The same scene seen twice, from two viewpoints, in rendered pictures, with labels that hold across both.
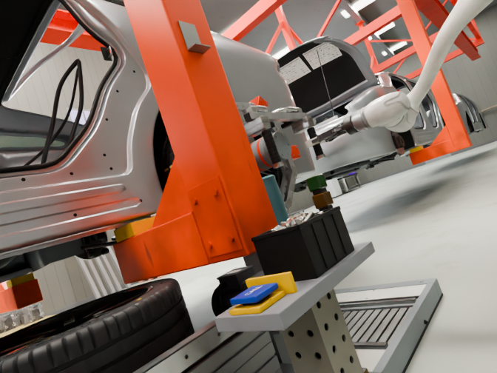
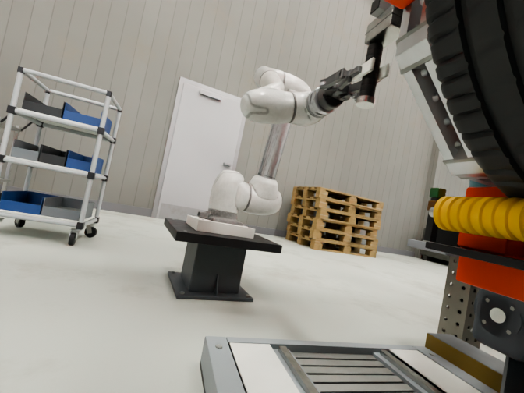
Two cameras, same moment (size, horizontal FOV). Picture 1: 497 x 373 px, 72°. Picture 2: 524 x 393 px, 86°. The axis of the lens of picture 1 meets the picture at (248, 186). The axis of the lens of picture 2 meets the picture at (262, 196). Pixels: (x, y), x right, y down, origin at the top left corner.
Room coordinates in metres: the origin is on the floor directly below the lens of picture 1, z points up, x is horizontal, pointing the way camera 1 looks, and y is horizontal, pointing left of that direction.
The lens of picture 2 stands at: (2.20, -0.16, 0.46)
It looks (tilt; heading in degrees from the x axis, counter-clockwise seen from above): 2 degrees up; 212
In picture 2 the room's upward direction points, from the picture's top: 11 degrees clockwise
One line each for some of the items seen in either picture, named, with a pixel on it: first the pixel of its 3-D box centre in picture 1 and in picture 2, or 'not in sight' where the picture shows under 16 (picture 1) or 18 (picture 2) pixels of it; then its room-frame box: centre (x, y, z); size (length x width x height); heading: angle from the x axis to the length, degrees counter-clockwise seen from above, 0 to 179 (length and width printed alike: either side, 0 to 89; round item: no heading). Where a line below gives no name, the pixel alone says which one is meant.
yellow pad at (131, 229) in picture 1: (139, 228); not in sight; (1.31, 0.45, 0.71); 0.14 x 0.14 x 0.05; 50
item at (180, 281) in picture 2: not in sight; (213, 258); (1.04, -1.12, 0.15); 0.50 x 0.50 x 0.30; 57
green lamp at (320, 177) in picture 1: (316, 183); (437, 193); (0.94, -0.18, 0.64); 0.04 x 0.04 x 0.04; 50
